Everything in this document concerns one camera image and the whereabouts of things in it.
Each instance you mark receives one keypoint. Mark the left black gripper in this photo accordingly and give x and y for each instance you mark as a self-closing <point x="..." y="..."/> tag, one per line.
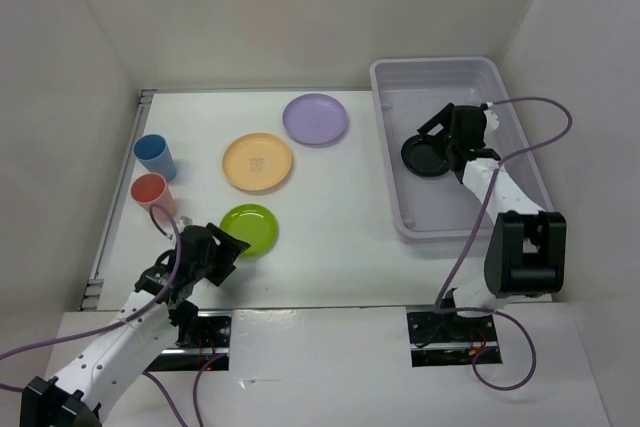
<point x="228" y="249"/>

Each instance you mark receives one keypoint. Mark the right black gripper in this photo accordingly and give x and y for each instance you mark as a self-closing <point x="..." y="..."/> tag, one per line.
<point x="444" y="117"/>

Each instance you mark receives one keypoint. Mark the green plate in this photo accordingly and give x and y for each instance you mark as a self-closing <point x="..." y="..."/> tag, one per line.
<point x="253" y="224"/>

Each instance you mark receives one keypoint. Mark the black plate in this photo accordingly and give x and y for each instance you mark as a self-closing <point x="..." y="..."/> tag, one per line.
<point x="420" y="156"/>

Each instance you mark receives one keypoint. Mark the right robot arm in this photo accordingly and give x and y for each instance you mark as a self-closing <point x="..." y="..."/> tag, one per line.
<point x="526" y="252"/>

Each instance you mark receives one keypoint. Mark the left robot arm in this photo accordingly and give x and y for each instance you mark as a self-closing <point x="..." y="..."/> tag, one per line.
<point x="157" y="315"/>

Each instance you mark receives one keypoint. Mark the clear plastic bin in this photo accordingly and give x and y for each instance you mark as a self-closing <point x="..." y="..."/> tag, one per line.
<point x="409" y="92"/>

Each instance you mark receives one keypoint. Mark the orange plate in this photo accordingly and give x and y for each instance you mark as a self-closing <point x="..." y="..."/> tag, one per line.
<point x="257" y="162"/>

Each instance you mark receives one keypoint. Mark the red cup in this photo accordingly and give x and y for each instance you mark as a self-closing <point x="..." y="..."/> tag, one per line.
<point x="152" y="188"/>

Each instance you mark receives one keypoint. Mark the blue cup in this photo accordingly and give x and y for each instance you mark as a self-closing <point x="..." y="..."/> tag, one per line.
<point x="153" y="152"/>

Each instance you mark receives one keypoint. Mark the purple plate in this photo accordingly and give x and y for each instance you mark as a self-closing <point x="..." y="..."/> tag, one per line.
<point x="315" y="119"/>

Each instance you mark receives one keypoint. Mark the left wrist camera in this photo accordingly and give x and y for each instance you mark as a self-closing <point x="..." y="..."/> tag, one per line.
<point x="184" y="221"/>

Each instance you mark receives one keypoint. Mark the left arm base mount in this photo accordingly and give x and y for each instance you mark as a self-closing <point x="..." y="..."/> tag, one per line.
<point x="208" y="337"/>

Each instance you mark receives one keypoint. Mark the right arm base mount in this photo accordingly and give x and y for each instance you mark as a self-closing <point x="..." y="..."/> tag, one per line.
<point x="450" y="340"/>

